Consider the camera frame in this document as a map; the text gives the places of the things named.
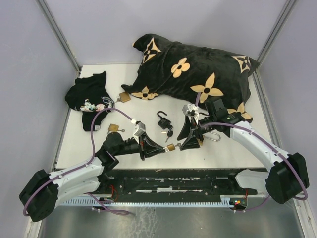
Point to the black padlock shackle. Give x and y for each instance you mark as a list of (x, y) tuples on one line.
[(164, 123)]

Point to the black printed garment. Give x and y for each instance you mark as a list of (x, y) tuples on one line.
[(90, 97)]

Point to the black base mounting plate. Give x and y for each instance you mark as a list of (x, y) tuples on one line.
[(211, 181)]

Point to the medium brass padlock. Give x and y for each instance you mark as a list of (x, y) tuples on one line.
[(114, 128)]

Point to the brass padlock near pillow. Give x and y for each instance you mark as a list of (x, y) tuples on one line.
[(123, 97)]

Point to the black-headed keys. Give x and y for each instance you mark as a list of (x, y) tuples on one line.
[(168, 134)]

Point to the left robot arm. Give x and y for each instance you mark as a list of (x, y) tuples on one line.
[(46, 191)]

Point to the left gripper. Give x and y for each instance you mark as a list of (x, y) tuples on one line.
[(142, 139)]

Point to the black floral pillow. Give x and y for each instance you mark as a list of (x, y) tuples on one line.
[(192, 73)]

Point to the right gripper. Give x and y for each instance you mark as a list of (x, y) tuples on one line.
[(191, 142)]

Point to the slotted cable duct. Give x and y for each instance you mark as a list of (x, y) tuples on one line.
[(159, 200)]

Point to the large brass padlock long shackle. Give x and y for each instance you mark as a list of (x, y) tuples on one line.
[(211, 136)]

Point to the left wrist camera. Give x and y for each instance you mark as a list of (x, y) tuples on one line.
[(139, 130)]

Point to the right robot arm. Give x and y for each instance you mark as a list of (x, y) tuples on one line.
[(286, 175)]

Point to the small brass padlock long shackle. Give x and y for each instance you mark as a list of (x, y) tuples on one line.
[(169, 148)]

